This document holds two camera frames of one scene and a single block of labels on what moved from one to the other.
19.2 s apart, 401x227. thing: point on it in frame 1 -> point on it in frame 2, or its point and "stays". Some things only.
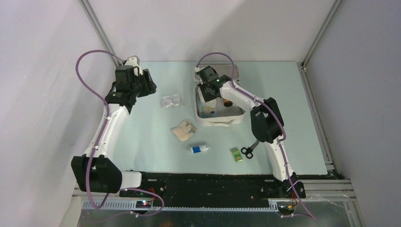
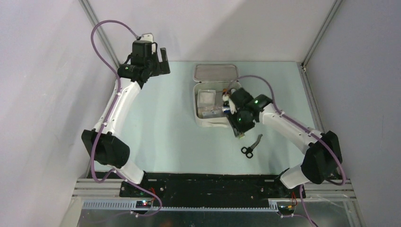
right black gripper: (207, 98) -> (238, 128)
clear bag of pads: (172, 100) -> (206, 98)
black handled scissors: (248, 151) stays
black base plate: (199, 188) stays
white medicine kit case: (218, 111) stays
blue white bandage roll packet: (199, 148) -> (226, 109)
